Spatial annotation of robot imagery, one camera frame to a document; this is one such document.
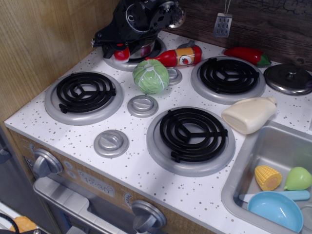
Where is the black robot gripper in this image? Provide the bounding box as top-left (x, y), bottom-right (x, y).
top-left (91, 21), bottom-right (161, 59)

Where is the red and white toy sushi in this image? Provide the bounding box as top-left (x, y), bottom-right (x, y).
top-left (113, 42), bottom-right (130, 63)

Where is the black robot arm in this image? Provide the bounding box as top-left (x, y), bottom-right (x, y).
top-left (91, 0), bottom-right (186, 59)

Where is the small steel pan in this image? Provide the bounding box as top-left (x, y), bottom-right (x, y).
top-left (128, 36), bottom-right (157, 59)

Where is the back left burner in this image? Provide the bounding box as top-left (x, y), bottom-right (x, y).
top-left (103, 38), bottom-right (167, 72)

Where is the green toy cabbage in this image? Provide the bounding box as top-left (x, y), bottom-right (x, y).
top-left (132, 59), bottom-right (170, 94)

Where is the front left black burner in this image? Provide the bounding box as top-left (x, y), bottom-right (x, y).
top-left (44, 72), bottom-right (123, 126)

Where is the black burner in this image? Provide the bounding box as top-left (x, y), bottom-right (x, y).
top-left (146, 107), bottom-right (235, 177)
top-left (190, 56), bottom-right (266, 105)
top-left (44, 72), bottom-right (123, 126)

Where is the hanging steel strainer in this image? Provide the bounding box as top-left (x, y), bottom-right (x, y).
top-left (169, 7), bottom-right (186, 28)

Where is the middle grey stove knob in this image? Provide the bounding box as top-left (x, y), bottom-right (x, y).
top-left (127, 95), bottom-right (158, 118)

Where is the grey stove knob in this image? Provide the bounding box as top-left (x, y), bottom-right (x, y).
top-left (167, 67), bottom-right (182, 86)
top-left (127, 95), bottom-right (158, 118)
top-left (94, 130), bottom-right (129, 158)

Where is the back grey stove knob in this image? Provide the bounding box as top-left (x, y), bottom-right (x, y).
top-left (167, 67), bottom-right (182, 86)

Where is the red toy ketchup bottle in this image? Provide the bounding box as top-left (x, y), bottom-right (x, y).
top-left (146, 46), bottom-right (202, 67)

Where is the front grey stove knob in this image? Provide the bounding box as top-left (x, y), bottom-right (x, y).
top-left (94, 130), bottom-right (129, 158)

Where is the hanging steel spatula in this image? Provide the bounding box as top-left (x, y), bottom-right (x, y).
top-left (213, 0), bottom-right (233, 38)

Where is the back right black burner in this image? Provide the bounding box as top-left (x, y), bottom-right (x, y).
top-left (190, 56), bottom-right (266, 105)

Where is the front right black burner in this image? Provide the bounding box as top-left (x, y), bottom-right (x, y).
top-left (146, 107), bottom-right (235, 177)

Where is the left silver oven knob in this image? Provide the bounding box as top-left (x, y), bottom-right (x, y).
top-left (33, 148), bottom-right (63, 177)

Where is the silver oven knob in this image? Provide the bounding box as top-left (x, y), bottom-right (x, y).
top-left (132, 199), bottom-right (167, 234)
top-left (33, 148), bottom-right (63, 177)

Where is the red toy chili pepper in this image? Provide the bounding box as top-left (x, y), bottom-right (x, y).
top-left (223, 47), bottom-right (271, 67)

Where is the cream toy bottle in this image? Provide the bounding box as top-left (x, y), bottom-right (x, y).
top-left (221, 97), bottom-right (277, 135)

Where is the right silver oven knob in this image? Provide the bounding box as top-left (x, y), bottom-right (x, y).
top-left (132, 199), bottom-right (167, 234)

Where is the steel pot lid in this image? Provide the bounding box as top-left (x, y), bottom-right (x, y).
top-left (264, 64), bottom-right (312, 96)

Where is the steel sink basin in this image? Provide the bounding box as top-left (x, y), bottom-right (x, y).
top-left (221, 121), bottom-right (312, 234)

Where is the orange toy food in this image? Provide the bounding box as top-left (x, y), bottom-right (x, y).
top-left (13, 216), bottom-right (37, 233)

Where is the yellow toy corn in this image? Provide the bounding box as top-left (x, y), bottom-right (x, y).
top-left (254, 165), bottom-right (282, 191)

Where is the green toy pear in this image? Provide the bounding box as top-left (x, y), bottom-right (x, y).
top-left (284, 167), bottom-right (312, 191)

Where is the light blue toy ladle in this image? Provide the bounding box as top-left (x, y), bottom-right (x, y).
top-left (239, 190), bottom-right (311, 233)

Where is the silver oven door handle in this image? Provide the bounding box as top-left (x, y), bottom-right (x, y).
top-left (33, 177), bottom-right (125, 234)

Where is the black cable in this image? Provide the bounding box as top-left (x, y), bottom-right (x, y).
top-left (0, 212), bottom-right (20, 234)

